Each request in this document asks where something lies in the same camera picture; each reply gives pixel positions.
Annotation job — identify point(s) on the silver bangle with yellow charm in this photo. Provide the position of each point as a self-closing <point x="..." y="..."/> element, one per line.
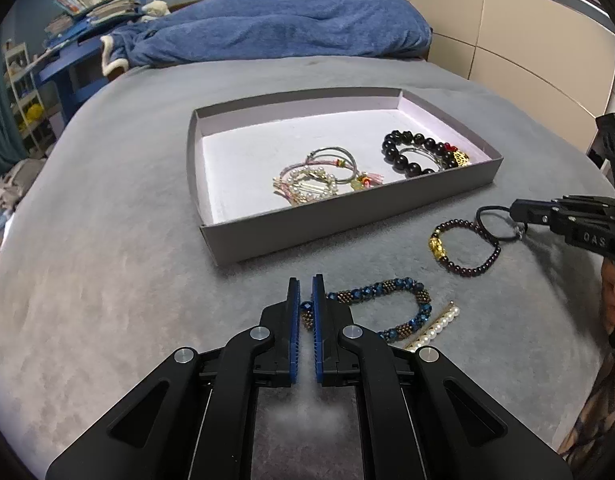
<point x="358" y="185"/>

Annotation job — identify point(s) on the yellow toy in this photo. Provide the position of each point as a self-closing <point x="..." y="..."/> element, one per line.
<point x="33" y="112"/>

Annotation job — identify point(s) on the plain silver bangle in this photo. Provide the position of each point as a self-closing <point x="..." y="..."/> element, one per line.
<point x="422" y="149"/>

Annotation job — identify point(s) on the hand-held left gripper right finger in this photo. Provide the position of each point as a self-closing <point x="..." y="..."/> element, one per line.
<point x="316" y="350"/>

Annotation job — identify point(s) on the grey cardboard tray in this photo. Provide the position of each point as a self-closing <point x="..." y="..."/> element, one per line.
<point x="247" y="170"/>

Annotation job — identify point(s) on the beige wardrobe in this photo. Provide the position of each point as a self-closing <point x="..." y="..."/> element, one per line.
<point x="512" y="50"/>

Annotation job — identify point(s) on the gold bar hair pins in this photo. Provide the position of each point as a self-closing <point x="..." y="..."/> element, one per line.
<point x="307" y="194"/>

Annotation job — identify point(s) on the white shelf rack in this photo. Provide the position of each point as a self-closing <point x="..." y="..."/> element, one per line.
<point x="17" y="90"/>

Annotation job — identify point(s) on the blue wooden desk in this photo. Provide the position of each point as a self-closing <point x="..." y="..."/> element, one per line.
<point x="62" y="67"/>

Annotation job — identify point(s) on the grey cloth pile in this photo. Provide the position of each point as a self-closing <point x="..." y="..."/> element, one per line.
<point x="17" y="180"/>

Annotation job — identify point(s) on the patterned brown cloth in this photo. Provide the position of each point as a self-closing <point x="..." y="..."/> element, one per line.
<point x="592" y="410"/>

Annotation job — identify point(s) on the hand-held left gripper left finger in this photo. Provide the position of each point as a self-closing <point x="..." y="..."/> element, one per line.
<point x="295" y="350"/>

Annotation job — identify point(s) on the pearl hair clip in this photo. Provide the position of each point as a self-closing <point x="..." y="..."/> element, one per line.
<point x="440" y="327"/>

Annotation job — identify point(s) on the stack of papers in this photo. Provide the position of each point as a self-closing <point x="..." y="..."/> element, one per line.
<point x="107" y="10"/>

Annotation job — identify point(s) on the blue blanket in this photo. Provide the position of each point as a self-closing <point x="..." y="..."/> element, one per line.
<point x="287" y="30"/>

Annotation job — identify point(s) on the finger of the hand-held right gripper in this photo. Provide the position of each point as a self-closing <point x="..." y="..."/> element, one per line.
<point x="537" y="212"/>
<point x="587" y="202"/>

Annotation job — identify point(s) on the white plush toy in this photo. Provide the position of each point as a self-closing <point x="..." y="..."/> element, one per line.
<point x="155" y="9"/>

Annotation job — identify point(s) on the teal curtain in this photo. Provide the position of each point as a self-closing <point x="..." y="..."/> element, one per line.
<point x="0" y="125"/>

